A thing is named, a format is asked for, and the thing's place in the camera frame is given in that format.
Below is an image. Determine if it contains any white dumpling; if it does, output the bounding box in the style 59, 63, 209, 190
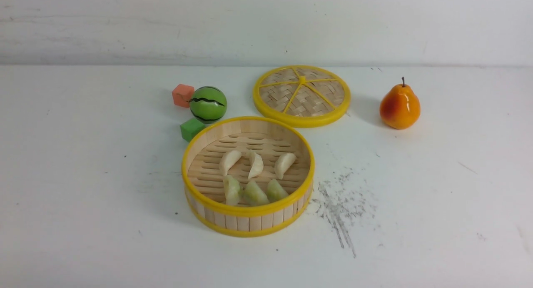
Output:
247, 150, 264, 179
274, 153, 296, 180
219, 150, 242, 176

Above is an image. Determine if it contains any greenish dumpling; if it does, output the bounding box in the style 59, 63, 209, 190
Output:
265, 178, 289, 203
223, 174, 243, 206
243, 180, 270, 206

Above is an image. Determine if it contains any yellow bamboo steamer tray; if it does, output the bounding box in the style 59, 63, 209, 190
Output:
181, 116, 315, 237

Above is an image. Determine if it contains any yellow woven steamer lid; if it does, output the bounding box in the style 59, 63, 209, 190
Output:
252, 65, 351, 128

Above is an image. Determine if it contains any green toy watermelon ball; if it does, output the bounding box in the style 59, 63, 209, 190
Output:
189, 85, 228, 123

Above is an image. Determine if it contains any green foam cube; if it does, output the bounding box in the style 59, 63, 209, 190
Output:
179, 117, 206, 142

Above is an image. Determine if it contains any orange foam cube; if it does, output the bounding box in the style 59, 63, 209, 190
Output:
172, 84, 195, 109

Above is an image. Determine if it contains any orange toy pear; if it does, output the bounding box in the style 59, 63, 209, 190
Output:
379, 77, 421, 130

